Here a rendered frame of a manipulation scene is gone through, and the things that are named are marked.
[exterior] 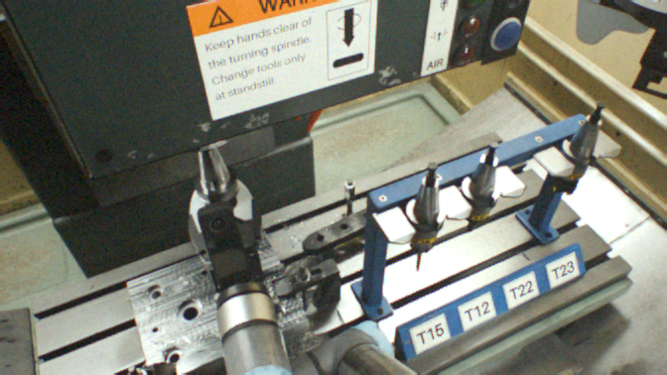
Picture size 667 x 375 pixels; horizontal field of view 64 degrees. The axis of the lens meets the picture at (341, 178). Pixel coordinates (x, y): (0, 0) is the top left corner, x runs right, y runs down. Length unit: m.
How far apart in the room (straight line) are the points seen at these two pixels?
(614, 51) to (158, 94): 1.20
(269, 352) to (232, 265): 0.13
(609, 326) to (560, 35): 0.75
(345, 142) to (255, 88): 1.47
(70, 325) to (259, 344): 0.65
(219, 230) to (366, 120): 1.37
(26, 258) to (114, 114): 1.42
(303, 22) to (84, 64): 0.17
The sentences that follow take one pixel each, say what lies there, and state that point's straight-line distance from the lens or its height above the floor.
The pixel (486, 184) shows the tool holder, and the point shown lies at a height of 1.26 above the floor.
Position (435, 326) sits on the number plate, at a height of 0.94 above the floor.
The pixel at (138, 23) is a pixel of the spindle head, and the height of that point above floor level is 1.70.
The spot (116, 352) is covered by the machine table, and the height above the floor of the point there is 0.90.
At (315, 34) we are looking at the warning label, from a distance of 0.46.
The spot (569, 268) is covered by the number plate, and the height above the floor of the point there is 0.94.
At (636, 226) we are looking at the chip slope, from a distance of 1.53.
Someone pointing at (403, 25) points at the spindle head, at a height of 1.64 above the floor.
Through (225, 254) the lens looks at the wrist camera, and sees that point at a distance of 0.71.
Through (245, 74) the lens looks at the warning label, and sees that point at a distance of 0.45.
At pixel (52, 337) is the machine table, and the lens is 1.25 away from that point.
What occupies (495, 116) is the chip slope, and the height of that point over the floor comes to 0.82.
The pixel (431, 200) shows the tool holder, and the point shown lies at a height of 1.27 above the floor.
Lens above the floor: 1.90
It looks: 47 degrees down
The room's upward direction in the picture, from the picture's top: straight up
